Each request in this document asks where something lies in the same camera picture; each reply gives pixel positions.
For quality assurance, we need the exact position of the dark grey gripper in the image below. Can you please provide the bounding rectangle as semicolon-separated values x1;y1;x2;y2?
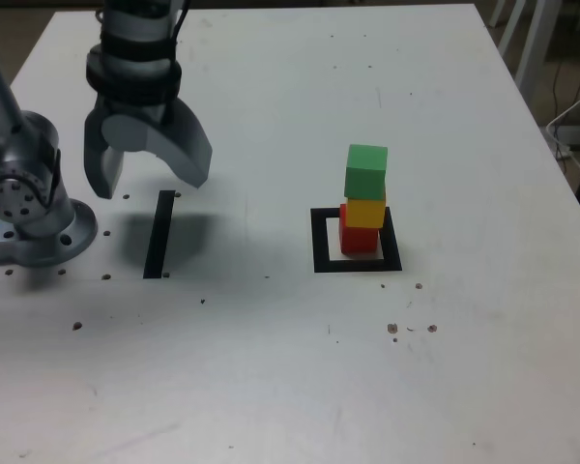
83;95;214;200

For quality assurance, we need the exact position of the green cube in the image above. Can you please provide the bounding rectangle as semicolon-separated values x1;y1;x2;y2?
343;143;389;201

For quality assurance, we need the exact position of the yellow cube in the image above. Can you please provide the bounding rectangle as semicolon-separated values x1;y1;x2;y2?
345;192;387;230

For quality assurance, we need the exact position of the red cube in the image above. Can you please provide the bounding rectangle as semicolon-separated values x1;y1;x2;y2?
338;202;381;257

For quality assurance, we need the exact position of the black tape square outline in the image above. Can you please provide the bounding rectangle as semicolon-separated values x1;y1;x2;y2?
309;206;403;275

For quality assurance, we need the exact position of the black tape strip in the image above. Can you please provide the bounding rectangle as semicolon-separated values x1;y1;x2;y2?
142;189;176;280

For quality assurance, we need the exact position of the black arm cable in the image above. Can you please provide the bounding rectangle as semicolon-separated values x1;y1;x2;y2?
162;0;190;125

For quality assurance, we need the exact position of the white furniture frame leg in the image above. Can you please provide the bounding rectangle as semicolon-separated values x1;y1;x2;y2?
498;0;548;96
486;0;508;29

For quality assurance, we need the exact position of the thin black hanging cable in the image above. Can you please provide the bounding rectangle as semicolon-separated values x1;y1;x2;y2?
554;57;580;122

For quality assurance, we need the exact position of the white cable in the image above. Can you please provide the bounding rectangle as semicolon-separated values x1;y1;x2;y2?
544;79;580;181

